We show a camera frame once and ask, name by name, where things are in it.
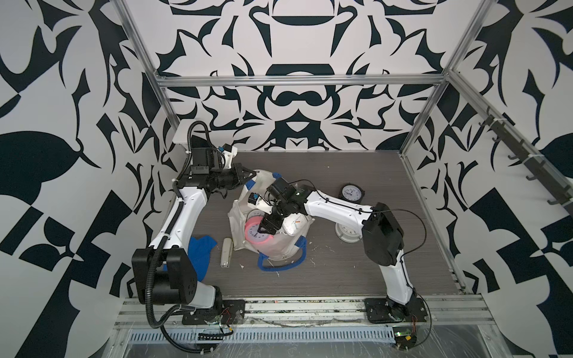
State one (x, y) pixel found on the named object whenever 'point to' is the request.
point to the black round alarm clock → (352, 192)
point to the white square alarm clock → (292, 223)
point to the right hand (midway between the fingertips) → (262, 217)
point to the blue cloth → (200, 250)
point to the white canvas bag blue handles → (288, 248)
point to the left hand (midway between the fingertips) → (254, 170)
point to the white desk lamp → (181, 133)
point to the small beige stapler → (226, 251)
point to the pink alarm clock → (253, 220)
